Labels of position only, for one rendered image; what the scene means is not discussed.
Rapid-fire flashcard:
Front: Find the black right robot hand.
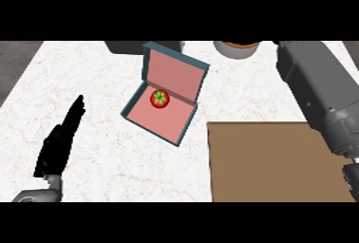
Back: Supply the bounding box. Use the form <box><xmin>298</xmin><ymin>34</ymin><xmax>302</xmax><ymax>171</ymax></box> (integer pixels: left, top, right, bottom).
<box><xmin>341</xmin><ymin>161</ymin><xmax>359</xmax><ymax>203</ymax></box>

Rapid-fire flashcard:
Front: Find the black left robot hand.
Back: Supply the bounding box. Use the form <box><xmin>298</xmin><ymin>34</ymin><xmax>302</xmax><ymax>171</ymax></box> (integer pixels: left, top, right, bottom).
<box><xmin>32</xmin><ymin>94</ymin><xmax>88</xmax><ymax>178</ymax></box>

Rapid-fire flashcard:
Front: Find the teal and pink open tray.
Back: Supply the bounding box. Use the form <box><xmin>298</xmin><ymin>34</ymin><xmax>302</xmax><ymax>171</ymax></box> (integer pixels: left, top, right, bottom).
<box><xmin>119</xmin><ymin>41</ymin><xmax>211</xmax><ymax>148</ymax></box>

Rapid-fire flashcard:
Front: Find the red tomato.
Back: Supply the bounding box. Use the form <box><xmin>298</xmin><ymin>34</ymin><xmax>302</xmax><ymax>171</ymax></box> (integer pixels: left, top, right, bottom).
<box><xmin>149</xmin><ymin>88</ymin><xmax>171</xmax><ymax>109</ymax></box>

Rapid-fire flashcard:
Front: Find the dark grey block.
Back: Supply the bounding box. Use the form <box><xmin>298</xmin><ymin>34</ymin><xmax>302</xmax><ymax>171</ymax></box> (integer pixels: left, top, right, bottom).
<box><xmin>101</xmin><ymin>41</ymin><xmax>184</xmax><ymax>56</ymax></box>

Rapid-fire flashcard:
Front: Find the grey pot with orange contents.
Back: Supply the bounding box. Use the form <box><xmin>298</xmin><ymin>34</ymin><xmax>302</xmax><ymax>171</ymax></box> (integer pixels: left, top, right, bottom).
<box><xmin>211</xmin><ymin>41</ymin><xmax>261</xmax><ymax>61</ymax></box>

